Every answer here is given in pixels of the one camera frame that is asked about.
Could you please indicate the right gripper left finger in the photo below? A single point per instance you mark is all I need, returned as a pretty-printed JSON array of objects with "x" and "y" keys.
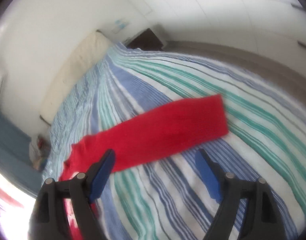
[{"x": 49, "y": 219}]

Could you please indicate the striped blue green bedsheet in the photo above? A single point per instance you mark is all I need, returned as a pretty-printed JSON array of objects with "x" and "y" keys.
[{"x": 266, "y": 126}]

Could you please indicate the dark bedside table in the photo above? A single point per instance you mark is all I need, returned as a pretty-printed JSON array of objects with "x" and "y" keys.
[{"x": 145, "y": 40}]

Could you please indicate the pile of folded clothes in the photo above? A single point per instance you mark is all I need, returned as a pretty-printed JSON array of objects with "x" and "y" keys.
[{"x": 39, "y": 150}]

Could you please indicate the red knit sweater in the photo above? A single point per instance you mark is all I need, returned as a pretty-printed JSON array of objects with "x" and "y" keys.
[{"x": 154, "y": 191}]

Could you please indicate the blue curtain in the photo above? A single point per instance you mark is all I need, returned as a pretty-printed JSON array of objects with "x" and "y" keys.
[{"x": 15, "y": 164}]

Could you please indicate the cream headboard cushion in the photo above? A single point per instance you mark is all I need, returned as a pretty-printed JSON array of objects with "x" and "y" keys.
[{"x": 88, "y": 52}]

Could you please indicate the white wardrobe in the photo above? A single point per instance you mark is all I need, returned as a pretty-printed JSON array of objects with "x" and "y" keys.
[{"x": 272, "y": 28}]

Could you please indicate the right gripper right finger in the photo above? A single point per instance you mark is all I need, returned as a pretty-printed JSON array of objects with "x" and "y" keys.
[{"x": 262, "y": 219}]

